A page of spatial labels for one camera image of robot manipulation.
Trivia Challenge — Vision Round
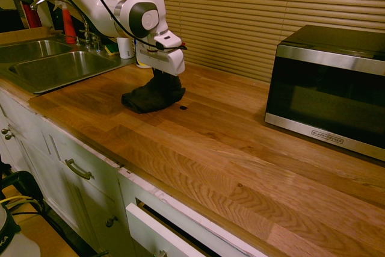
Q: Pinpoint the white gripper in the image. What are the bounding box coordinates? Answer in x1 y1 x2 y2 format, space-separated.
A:
134 41 186 81

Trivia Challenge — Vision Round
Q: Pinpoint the dark grey cloth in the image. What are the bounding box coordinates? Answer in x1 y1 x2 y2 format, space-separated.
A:
120 73 186 115

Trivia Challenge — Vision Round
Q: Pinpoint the white labelled robot base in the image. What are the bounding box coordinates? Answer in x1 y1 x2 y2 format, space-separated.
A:
0 204 42 257

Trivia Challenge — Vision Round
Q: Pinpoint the white paper cup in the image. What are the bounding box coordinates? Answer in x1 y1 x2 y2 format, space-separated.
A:
116 37 134 60

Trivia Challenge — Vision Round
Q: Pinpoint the yellow green sponge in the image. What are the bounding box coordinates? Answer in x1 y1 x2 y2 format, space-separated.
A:
103 43 120 57

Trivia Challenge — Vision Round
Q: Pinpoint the chrome kitchen faucet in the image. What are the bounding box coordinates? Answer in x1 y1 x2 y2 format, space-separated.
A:
29 0 103 52

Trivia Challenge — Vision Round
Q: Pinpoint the stainless steel double sink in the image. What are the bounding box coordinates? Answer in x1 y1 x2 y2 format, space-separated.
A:
0 39 137 95

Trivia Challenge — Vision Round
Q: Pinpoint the red spray bottle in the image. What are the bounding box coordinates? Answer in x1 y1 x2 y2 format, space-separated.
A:
54 0 77 45

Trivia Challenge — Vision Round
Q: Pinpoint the wide tan window blind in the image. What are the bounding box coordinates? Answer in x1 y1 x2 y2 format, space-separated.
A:
154 0 385 84

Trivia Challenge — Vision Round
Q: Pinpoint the red fire extinguisher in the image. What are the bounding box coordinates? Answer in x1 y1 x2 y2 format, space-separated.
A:
18 0 43 29

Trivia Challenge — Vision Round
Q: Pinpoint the white kitchen cabinet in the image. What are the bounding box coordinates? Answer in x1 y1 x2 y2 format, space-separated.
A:
0 87 268 257

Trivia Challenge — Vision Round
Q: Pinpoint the black box appliance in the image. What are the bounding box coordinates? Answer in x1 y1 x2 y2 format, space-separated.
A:
0 8 25 34

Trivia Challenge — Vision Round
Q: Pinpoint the white open drawer front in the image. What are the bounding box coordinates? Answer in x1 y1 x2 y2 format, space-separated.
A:
125 202 209 257

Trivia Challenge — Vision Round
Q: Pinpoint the black steel microwave oven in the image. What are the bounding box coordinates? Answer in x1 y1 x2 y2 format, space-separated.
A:
263 24 385 163

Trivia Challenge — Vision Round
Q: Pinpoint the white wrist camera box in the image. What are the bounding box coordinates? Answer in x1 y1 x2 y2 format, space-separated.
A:
147 30 183 51

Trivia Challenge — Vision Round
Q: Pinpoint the metal cabinet bar handle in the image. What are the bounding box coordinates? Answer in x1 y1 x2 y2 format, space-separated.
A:
64 158 94 181

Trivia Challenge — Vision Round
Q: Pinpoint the black metal stand frame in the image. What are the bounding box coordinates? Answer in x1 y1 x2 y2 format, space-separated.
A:
0 170 46 211

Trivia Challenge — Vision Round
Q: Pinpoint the yellow cable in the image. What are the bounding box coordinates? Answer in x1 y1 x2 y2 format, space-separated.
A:
0 194 34 207

